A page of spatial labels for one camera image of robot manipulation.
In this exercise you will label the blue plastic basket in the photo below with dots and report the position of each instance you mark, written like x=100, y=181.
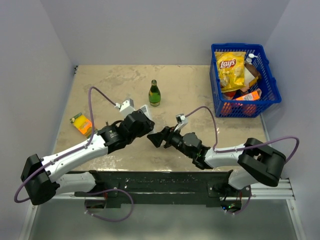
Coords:
x=225, y=104

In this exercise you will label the yellow chips bag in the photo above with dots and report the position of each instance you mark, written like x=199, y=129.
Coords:
x=230, y=68

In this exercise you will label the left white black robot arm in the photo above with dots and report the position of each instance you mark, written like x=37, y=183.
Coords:
x=45, y=177

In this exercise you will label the green glass bottle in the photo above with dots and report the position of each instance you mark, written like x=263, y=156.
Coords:
x=154, y=94

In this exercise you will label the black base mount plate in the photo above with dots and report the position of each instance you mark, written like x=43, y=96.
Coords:
x=163, y=188

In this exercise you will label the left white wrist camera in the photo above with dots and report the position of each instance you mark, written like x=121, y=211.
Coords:
x=126, y=107

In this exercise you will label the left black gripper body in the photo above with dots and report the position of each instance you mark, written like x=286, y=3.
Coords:
x=147, y=128

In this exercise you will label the brown white snack package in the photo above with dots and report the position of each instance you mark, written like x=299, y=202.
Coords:
x=251, y=75

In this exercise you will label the orange carton box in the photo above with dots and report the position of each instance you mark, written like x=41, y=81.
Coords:
x=251, y=96

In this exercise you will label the white remote control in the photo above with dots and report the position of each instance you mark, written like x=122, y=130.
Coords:
x=145, y=109

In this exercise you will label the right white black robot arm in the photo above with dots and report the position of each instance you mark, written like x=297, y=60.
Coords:
x=252, y=162

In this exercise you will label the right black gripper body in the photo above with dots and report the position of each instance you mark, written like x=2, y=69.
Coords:
x=174, y=139

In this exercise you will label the white cap bottle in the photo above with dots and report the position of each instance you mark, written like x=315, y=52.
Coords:
x=250, y=57

